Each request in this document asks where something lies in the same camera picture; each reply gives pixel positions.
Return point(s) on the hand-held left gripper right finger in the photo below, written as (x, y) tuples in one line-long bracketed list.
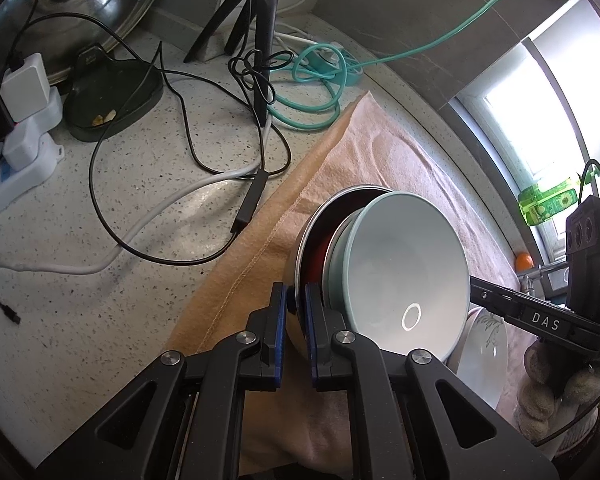
[(310, 340)]

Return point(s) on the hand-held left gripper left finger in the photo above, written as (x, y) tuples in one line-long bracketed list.
[(279, 340)]

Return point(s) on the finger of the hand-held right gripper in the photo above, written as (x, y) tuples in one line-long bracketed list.
[(492, 300)]

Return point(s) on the large stainless steel bowl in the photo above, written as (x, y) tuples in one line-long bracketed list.
[(295, 325)]

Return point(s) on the white plate grey leaf print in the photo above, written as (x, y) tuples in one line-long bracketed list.
[(485, 370)]

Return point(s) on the small red steel bowl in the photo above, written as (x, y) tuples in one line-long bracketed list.
[(320, 260)]

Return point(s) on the light green ceramic bowl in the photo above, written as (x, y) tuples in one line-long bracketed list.
[(405, 270)]

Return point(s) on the person's right hand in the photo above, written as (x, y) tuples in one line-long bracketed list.
[(535, 400)]

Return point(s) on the chrome kitchen faucet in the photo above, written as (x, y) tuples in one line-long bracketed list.
[(545, 272)]

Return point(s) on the orange fruit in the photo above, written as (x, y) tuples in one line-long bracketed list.
[(524, 260)]

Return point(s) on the orange towel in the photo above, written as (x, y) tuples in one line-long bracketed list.
[(260, 280)]

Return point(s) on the green dish soap bottle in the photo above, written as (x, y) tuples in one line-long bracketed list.
[(545, 205)]

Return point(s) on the frosted window with flower print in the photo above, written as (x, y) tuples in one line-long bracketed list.
[(555, 110)]

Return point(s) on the teal round power strip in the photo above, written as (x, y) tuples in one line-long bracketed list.
[(352, 77)]

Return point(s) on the white plug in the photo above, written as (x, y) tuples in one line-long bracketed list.
[(330, 55)]

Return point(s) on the black tripod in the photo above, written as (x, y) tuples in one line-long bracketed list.
[(265, 35)]

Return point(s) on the white power strip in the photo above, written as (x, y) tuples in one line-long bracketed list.
[(10, 190)]

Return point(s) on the white charger adapter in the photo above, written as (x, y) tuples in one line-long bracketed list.
[(27, 147), (25, 87)]

